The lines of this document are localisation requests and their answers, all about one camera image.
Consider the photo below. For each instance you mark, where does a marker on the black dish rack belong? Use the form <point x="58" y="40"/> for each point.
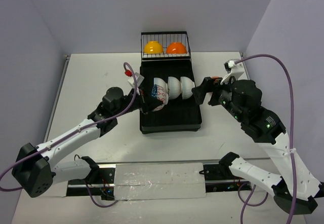
<point x="179" y="114"/>

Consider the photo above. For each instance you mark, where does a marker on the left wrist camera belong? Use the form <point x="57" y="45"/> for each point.
<point x="135" y="80"/>

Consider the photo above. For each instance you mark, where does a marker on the blue patterned bowl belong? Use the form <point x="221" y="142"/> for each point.
<point x="159" y="93"/>

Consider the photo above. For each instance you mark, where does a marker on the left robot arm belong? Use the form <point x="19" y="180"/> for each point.
<point x="39" y="167"/>

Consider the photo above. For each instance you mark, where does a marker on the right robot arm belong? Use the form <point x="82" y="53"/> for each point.
<point x="242" y="99"/>

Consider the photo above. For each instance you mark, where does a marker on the white bowl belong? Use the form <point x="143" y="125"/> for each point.
<point x="174" y="88"/>
<point x="160" y="82"/>
<point x="186" y="87"/>

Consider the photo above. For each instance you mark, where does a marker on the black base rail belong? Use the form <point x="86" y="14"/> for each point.
<point x="102" y="186"/>

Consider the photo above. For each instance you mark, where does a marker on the white taped cover sheet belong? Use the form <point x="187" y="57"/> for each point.
<point x="159" y="181"/>

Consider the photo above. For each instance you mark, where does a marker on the orange bowl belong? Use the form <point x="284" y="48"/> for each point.
<point x="176" y="48"/>

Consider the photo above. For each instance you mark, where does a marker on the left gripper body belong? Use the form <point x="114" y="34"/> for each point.
<point x="145" y="100"/>

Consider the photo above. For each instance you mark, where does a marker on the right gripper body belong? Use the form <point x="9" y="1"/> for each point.
<point x="220" y="94"/>

